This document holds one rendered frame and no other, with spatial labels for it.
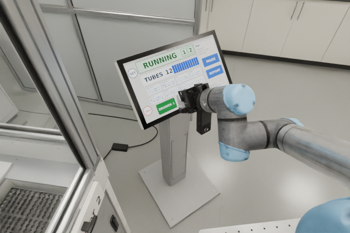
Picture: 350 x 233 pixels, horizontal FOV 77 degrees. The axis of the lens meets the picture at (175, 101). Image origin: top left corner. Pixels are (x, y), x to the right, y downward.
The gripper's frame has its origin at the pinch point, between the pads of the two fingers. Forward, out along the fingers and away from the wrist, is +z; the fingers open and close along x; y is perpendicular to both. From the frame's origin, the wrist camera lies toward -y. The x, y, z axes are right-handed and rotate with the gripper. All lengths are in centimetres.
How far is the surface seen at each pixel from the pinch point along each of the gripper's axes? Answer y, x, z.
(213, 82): 1.8, -27.3, 14.8
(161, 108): 0.4, 3.0, 14.7
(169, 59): 19.5, -9.3, 14.8
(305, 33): -1, -234, 99
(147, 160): -51, -1, 110
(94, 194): -16.8, 40.5, 7.7
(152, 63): 20.1, -0.7, 14.8
